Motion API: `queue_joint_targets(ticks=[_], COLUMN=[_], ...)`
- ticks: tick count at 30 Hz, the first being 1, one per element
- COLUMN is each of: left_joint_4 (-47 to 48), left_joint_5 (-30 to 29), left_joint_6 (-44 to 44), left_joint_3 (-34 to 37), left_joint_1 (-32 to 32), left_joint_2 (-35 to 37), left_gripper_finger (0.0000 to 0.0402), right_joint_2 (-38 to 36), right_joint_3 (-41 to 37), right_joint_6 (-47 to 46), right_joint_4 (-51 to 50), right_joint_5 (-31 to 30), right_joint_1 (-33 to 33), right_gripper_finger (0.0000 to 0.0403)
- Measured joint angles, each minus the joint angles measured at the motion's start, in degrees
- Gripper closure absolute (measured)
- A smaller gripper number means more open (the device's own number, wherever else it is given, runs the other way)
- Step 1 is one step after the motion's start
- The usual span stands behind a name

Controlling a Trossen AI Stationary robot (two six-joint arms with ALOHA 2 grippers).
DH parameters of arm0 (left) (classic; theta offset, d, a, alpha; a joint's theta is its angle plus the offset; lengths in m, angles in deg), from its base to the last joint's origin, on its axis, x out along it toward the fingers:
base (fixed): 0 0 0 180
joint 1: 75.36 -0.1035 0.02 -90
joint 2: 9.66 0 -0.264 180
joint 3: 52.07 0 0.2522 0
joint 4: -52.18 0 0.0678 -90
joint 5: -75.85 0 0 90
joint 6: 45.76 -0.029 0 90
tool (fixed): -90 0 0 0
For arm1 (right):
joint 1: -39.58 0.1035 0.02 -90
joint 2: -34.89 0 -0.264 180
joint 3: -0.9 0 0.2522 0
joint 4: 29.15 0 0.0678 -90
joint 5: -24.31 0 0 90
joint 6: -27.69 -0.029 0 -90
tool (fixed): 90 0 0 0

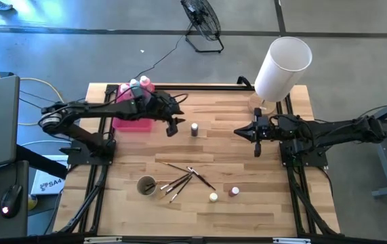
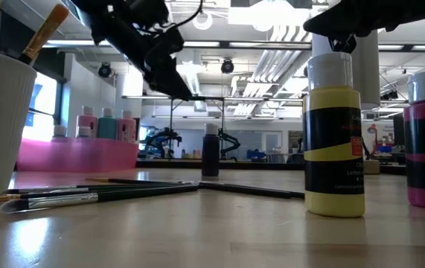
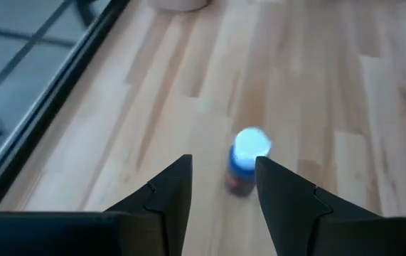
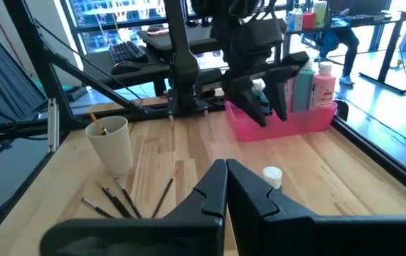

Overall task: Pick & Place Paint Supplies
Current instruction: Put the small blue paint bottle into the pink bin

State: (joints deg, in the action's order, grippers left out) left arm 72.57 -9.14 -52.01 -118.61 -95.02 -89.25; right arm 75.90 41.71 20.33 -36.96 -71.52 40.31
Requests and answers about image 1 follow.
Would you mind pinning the black desk beam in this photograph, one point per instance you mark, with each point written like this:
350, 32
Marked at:
40, 162

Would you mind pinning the white cardboard box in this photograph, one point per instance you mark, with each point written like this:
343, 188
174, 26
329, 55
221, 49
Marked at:
49, 185

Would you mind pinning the table lamp white shade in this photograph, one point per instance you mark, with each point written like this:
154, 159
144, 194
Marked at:
281, 71

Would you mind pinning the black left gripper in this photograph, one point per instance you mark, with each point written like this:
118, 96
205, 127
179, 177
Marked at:
156, 106

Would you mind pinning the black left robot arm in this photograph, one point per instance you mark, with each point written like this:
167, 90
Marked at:
91, 108

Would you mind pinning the black paintbrush orange bristles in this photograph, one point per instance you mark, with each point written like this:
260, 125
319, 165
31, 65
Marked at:
149, 189

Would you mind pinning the small dark blue paint bottle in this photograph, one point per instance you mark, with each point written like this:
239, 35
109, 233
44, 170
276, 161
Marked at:
194, 130

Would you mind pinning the black paintbrush tan bristles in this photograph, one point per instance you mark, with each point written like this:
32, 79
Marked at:
175, 186

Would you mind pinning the small yellow paint bottle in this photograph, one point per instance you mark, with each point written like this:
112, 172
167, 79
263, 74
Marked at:
213, 197

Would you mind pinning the yellow ball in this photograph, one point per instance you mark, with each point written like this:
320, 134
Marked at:
32, 202

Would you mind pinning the pink plastic tray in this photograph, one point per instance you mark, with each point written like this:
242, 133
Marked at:
132, 126

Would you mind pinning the white ribbed cup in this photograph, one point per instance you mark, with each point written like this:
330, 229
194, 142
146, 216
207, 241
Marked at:
142, 191

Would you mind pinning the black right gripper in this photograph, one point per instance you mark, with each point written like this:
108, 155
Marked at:
274, 130

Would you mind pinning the black floor fan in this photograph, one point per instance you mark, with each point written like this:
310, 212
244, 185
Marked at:
201, 17

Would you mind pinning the large pink paint bottle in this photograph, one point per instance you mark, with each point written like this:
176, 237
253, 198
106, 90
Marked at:
124, 88
144, 81

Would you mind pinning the blue-grey metal desk frame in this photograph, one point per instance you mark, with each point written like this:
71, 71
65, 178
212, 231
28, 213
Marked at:
381, 156

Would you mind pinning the large teal paint bottle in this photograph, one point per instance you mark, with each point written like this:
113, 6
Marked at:
133, 83

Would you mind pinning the dark grey desk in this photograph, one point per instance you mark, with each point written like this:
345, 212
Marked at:
10, 228

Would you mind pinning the black computer mouse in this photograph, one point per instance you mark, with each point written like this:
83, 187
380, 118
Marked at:
10, 200

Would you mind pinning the flat paintbrush silver ferrule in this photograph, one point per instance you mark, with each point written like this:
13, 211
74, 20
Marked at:
181, 189

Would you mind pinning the person's shoe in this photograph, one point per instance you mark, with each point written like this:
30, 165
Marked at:
0, 5

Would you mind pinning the silver frame bracket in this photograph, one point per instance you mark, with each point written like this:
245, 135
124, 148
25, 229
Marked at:
101, 240
291, 241

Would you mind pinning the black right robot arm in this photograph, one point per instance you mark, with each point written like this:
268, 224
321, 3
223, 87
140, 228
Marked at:
342, 130

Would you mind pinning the small magenta paint bottle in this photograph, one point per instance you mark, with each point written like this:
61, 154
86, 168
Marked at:
234, 191

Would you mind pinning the thin black paintbrush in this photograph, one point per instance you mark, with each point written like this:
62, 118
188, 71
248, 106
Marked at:
175, 167

